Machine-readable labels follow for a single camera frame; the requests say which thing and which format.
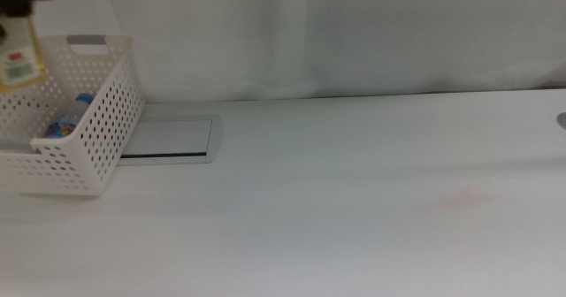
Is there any yellow juice bottle white cap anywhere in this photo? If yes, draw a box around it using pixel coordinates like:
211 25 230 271
0 14 48 96

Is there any clear water bottle blue cap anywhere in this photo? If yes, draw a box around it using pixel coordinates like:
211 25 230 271
42 92 96 140

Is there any white perforated plastic basket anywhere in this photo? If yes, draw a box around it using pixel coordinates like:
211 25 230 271
0 34 147 197

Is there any white fabric backdrop curtain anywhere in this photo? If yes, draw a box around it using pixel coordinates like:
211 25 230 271
96 0 566 103

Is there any silver table cable hatch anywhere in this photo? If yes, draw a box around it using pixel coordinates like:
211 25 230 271
118 114 225 167

